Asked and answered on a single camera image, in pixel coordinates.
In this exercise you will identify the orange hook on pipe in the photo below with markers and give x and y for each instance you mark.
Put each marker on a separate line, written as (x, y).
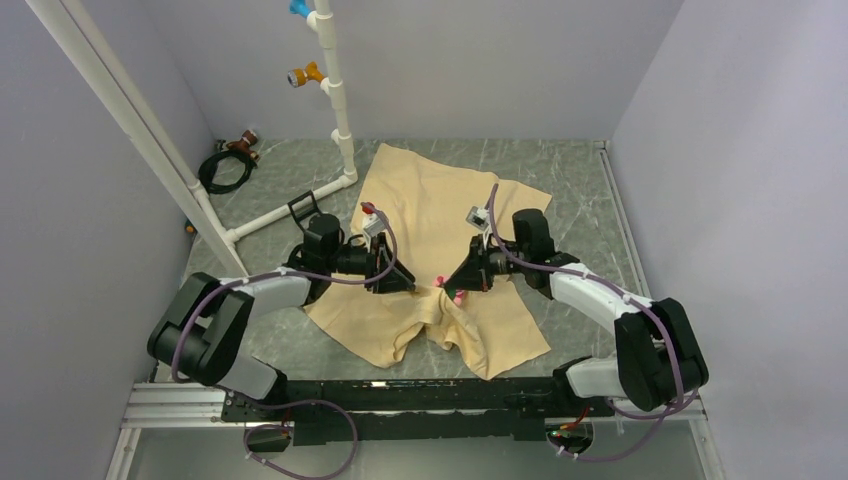
(299, 77)

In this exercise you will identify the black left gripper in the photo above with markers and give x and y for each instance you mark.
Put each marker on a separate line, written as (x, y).
(399, 279)

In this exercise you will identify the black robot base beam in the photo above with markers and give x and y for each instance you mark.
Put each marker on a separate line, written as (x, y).
(520, 408)

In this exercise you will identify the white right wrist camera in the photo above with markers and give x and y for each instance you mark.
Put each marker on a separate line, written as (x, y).
(479, 218)

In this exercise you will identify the pink flower smiley brooch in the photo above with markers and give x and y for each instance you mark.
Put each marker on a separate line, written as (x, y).
(455, 295)

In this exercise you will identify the small black wire stand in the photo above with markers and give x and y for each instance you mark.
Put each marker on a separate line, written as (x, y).
(305, 212)

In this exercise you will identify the white pvc pipe frame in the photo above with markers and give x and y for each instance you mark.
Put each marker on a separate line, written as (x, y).
(83, 200)

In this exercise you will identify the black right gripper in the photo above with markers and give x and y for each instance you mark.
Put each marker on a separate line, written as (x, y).
(474, 273)

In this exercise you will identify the aluminium rail frame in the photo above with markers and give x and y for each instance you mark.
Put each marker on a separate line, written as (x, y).
(169, 405)

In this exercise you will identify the cream yellow t-shirt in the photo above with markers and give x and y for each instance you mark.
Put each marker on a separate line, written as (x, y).
(427, 204)

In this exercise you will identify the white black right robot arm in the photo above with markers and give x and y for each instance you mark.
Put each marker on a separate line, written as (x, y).
(657, 361)

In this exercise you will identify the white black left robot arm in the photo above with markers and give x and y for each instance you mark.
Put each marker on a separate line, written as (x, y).
(200, 334)

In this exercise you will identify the blue hook on pipe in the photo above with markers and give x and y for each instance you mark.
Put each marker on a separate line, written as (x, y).
(300, 8)

